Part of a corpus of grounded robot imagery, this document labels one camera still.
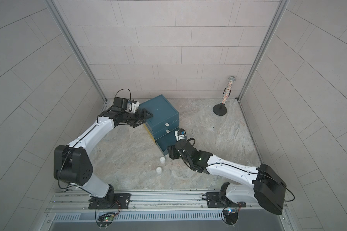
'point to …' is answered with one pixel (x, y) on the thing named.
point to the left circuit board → (105, 220)
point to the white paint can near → (158, 170)
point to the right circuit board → (231, 215)
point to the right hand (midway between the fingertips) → (170, 148)
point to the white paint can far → (162, 160)
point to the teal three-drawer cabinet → (162, 125)
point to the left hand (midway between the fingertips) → (150, 116)
